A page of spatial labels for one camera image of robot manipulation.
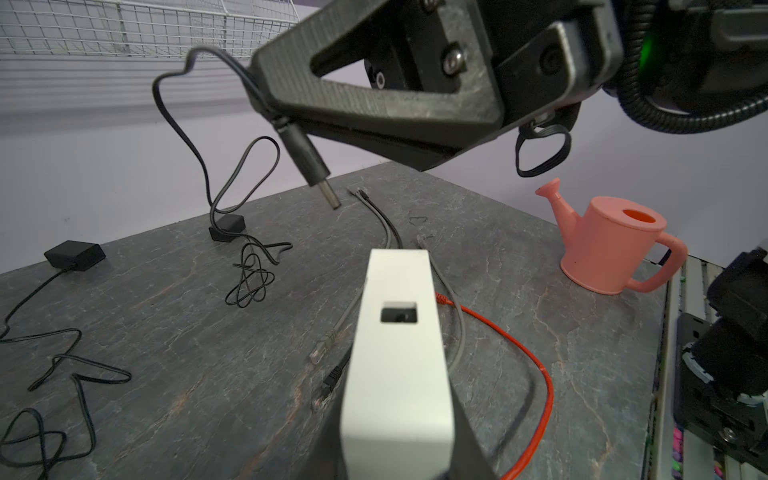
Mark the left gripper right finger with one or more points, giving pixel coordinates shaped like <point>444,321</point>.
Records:
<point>468,460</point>

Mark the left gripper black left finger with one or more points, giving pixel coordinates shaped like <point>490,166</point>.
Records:
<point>325,460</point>

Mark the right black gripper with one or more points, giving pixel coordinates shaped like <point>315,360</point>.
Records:
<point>677,67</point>

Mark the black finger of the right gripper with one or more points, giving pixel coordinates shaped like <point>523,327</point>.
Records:
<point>284,71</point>

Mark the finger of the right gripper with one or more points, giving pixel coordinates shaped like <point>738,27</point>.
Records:
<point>418,145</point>

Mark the white network switch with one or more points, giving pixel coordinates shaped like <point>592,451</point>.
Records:
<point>397,419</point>

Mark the pink watering can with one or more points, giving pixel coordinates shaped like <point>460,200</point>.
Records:
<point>605,245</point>

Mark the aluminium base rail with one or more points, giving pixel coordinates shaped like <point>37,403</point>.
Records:
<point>709,414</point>

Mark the long white wire basket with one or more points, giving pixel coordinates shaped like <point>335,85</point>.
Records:
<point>153,29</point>

